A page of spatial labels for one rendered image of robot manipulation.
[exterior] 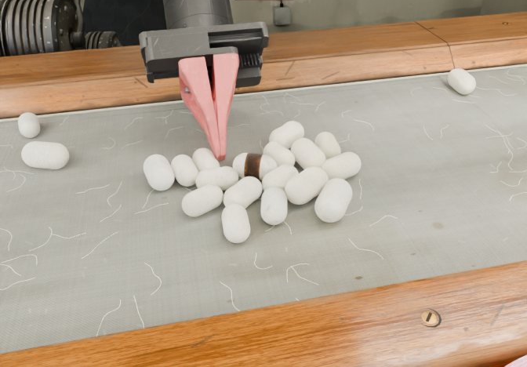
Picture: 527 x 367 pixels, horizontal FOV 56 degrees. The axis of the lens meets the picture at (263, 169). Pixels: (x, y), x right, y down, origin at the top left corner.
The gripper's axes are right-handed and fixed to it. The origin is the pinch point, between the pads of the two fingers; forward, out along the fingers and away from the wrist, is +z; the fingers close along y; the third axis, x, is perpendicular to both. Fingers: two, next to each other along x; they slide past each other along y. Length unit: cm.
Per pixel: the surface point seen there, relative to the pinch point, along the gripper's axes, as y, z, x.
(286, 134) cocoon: 5.8, -0.7, 0.5
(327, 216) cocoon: 6.0, 7.5, -5.7
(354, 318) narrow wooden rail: 4.2, 13.8, -13.0
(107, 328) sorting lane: -8.4, 12.2, -8.4
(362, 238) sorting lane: 8.0, 9.4, -5.9
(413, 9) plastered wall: 126, -118, 175
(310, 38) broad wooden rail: 13.9, -16.4, 13.4
